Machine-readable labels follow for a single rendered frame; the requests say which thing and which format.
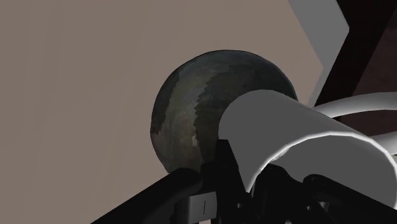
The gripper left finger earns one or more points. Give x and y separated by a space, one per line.
228 173

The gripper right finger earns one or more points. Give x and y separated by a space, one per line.
328 201

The dark green mottled ball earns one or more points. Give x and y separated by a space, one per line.
186 108

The white mug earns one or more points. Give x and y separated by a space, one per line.
279 124

